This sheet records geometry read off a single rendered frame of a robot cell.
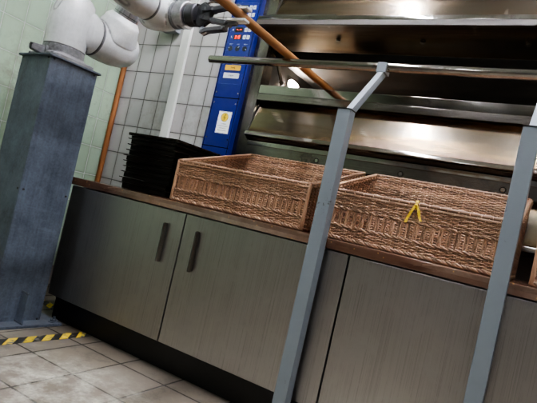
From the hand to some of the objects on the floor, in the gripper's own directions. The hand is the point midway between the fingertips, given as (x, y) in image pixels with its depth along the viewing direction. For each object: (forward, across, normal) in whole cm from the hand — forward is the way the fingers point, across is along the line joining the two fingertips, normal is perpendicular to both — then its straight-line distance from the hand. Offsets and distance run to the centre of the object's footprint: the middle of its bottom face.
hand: (239, 14), depth 154 cm
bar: (+31, +119, -18) cm, 124 cm away
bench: (+48, +119, -39) cm, 134 cm away
